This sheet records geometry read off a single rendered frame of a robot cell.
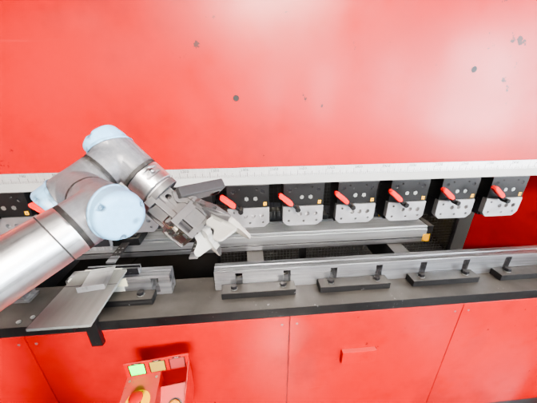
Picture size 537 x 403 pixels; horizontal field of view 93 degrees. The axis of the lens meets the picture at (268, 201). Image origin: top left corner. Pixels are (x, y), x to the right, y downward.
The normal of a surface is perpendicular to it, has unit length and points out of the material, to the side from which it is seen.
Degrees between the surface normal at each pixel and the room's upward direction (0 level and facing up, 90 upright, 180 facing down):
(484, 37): 90
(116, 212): 90
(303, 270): 90
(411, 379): 90
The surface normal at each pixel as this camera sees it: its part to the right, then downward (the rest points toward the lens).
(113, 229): 0.80, 0.23
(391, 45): 0.09, 0.39
